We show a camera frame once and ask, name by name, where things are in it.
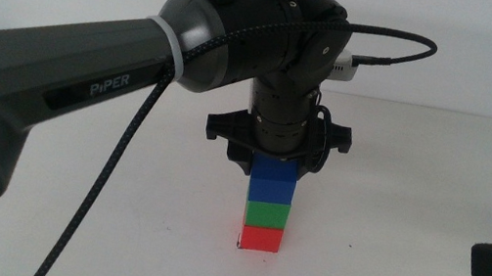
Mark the blue cube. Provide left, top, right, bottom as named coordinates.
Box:
left=245, top=152, right=302, bottom=209

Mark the green cube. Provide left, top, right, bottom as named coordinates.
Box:
left=243, top=198, right=292, bottom=233

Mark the red cube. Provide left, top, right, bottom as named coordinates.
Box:
left=237, top=221, right=286, bottom=256

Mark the thin black left gripper wire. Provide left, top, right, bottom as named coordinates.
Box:
left=303, top=102, right=338, bottom=177

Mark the black left wrist camera cable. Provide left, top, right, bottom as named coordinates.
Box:
left=29, top=0, right=441, bottom=276

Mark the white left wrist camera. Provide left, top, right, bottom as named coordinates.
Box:
left=331, top=47, right=361, bottom=85

